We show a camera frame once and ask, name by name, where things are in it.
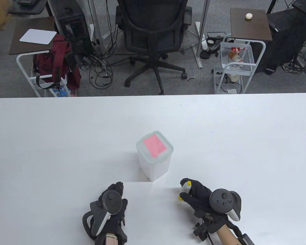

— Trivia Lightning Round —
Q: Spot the person's right hand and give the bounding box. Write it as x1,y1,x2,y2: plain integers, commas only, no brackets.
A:
180,178,235,234

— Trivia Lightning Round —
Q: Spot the person's left hand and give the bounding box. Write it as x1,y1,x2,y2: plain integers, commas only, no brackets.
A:
90,182,129,245

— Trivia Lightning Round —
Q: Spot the yellow liquid glue bottle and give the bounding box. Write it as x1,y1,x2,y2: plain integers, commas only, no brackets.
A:
179,181,192,202

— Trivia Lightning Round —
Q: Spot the clear plastic container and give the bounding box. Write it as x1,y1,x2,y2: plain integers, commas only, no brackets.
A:
136,130,174,182

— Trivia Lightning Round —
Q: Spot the pink paper card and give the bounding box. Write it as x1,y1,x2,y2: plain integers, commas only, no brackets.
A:
143,134,168,158

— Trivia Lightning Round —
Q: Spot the dark grey tracking controller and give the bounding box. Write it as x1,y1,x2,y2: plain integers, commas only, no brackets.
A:
82,190,124,240
209,188,242,222

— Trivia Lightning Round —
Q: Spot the pink smartwatch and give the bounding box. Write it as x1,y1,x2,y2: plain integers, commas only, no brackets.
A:
105,233,119,245

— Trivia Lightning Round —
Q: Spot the blue printed box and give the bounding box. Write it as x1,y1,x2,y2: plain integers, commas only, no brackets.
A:
49,85,70,97

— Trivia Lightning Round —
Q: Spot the paper cup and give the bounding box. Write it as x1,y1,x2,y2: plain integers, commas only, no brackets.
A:
226,73,241,83

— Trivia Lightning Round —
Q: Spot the red backpack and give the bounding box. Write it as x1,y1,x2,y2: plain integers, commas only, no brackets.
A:
33,34,81,90

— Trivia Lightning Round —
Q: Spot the orange bottle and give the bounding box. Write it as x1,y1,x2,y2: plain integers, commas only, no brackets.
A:
228,51,244,67

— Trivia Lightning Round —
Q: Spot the white power strip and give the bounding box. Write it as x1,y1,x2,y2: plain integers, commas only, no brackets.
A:
195,21,209,51

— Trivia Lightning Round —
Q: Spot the black computer tower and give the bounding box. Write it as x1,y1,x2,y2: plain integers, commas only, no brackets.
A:
48,0,95,57

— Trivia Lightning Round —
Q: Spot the black mesh office chair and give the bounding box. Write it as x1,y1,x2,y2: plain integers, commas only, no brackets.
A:
115,0,193,95

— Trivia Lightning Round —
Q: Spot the white flat pad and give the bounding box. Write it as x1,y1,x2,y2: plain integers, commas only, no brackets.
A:
19,29,57,45

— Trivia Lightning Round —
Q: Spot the white cart with brown top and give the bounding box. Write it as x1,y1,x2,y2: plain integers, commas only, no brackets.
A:
9,17,76,97

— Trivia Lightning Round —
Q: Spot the black draped cloth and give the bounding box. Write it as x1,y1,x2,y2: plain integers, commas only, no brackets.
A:
252,0,306,75

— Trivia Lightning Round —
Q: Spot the black desk tray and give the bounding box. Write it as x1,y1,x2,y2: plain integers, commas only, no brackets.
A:
7,0,49,15

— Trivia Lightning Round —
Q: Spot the black keyboard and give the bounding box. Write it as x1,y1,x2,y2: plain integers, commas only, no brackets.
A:
16,0,41,6

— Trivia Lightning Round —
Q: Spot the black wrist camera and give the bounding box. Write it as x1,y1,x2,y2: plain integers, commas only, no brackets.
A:
117,227,128,245
193,221,212,242

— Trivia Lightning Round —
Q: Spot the black cable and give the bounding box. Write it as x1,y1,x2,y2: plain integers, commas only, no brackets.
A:
206,228,215,245

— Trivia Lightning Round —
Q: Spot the black wrist strap unit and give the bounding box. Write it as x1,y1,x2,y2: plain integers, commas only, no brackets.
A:
229,222,256,245

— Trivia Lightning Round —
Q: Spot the tangle of black cables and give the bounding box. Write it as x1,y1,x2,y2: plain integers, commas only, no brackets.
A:
79,51,114,90

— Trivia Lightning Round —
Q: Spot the white wire basket cart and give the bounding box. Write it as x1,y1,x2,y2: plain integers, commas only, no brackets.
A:
214,7,273,94

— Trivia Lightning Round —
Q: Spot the aluminium frame post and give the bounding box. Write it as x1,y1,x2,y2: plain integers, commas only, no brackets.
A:
192,0,210,69

